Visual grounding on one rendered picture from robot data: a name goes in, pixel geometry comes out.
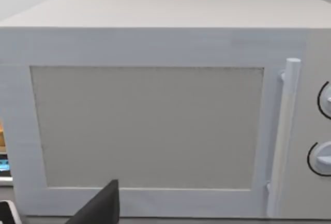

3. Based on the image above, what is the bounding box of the blue and white box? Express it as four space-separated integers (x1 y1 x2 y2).
0 154 11 178

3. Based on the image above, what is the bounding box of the pale microwave oven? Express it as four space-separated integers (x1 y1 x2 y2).
0 0 331 220

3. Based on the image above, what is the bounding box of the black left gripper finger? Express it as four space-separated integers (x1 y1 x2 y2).
64 179 121 224

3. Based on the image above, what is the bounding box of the pale microwave knob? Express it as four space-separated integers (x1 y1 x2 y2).
307 141 331 177
317 81 331 120

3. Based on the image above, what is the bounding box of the pale microwave door handle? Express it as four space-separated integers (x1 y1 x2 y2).
265 57 301 217

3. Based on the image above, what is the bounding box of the pale microwave door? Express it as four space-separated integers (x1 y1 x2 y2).
0 28 307 218

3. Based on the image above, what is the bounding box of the black and white flat device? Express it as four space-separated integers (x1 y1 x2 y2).
0 200 23 224

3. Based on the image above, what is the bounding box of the wooden cupboard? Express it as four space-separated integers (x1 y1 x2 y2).
0 120 6 147

